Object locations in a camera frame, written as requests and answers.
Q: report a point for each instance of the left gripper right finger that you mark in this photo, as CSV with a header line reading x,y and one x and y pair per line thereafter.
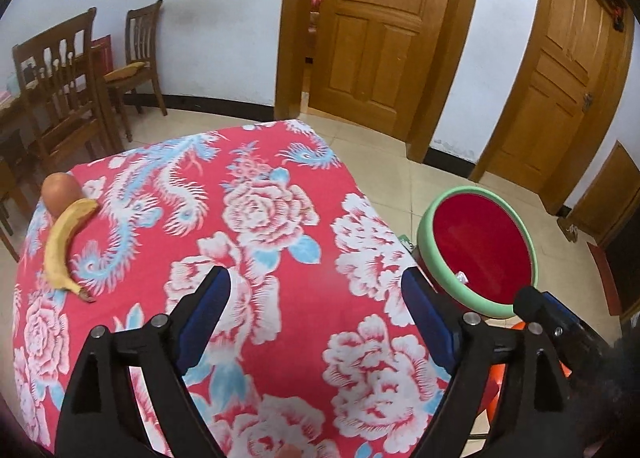
x,y
515,372

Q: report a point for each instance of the red green trash bin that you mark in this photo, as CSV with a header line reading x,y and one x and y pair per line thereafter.
x,y
475,248

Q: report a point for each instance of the orange plastic stool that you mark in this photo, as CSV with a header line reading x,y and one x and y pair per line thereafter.
x,y
496,374

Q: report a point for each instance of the low wooden cabinet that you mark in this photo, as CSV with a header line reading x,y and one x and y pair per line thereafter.
x,y
602,211

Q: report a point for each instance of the yellow banana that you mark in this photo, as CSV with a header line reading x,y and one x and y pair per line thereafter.
x,y
61,234

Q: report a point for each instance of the red floral tablecloth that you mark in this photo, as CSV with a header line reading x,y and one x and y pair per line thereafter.
x,y
304,337

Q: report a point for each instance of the red apple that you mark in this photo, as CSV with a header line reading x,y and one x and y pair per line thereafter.
x,y
58,191

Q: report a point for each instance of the wooden door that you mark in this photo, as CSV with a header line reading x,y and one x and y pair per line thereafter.
x,y
372,59
559,93

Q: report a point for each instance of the near wooden chair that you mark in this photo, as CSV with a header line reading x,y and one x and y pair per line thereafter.
x,y
59,92

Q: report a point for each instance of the yellow seat cushion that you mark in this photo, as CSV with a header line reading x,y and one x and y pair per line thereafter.
x,y
125,72

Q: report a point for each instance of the far wooden chair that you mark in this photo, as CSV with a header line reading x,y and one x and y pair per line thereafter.
x,y
140,46

